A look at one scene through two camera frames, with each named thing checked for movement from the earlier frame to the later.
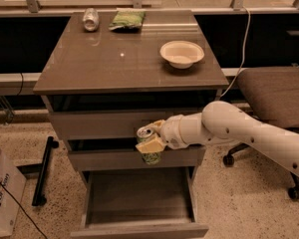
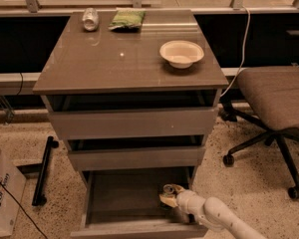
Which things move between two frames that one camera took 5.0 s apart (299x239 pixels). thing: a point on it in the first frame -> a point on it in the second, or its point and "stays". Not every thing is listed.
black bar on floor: [39, 198] stays
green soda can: [143, 133] -> [167, 190]
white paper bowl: [181, 54] stays
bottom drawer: [140, 203] stays
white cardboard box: [6, 193] stays
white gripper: [170, 132] -> [183, 199]
